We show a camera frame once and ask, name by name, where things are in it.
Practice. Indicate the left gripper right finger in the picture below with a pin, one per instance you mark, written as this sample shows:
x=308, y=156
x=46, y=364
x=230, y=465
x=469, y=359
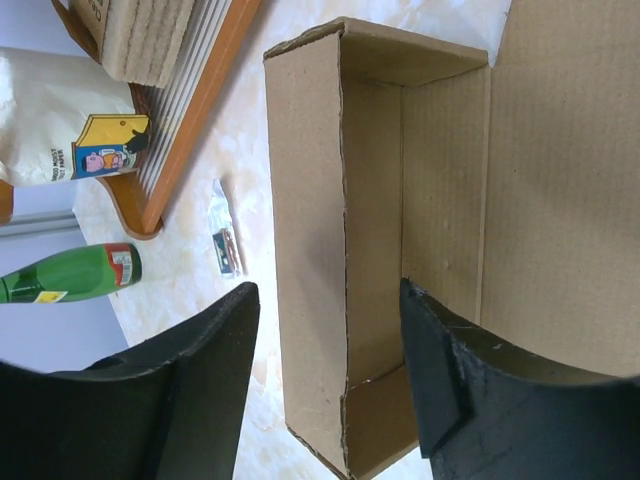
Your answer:
x=488, y=409

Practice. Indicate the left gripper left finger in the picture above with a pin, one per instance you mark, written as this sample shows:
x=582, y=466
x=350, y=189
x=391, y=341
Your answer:
x=170, y=407

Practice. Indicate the brown cardboard box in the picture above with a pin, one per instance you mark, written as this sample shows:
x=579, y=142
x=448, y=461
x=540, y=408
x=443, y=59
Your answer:
x=509, y=191

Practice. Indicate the green glass bottle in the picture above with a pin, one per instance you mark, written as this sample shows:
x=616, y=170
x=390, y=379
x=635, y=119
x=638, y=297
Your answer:
x=74, y=275

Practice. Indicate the small clear plastic packet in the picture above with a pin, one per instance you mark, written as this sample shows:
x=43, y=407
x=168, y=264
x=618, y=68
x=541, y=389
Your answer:
x=223, y=233

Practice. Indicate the wooden three-tier shelf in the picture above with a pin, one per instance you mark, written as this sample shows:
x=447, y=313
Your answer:
x=214, y=36

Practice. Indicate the small white flour bag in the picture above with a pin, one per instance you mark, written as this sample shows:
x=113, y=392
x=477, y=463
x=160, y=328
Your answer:
x=63, y=118

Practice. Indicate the tan cardboard block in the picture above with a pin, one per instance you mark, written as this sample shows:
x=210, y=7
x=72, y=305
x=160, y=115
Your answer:
x=135, y=41

